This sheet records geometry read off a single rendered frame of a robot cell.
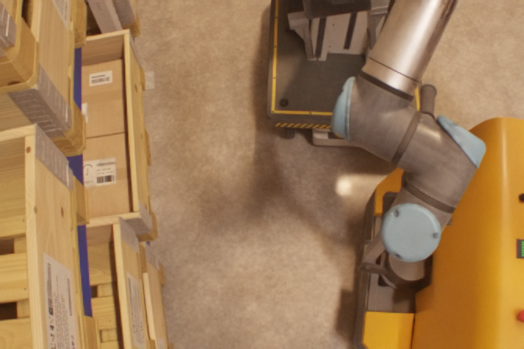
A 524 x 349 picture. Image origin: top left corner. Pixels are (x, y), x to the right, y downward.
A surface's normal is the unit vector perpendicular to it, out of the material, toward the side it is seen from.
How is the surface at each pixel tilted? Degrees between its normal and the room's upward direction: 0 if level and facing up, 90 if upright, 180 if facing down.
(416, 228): 38
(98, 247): 0
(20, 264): 0
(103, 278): 0
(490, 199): 45
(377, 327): 22
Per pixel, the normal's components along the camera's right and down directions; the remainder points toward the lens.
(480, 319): -0.92, -0.25
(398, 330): -0.38, -0.37
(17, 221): -0.01, -0.36
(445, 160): -0.25, 0.11
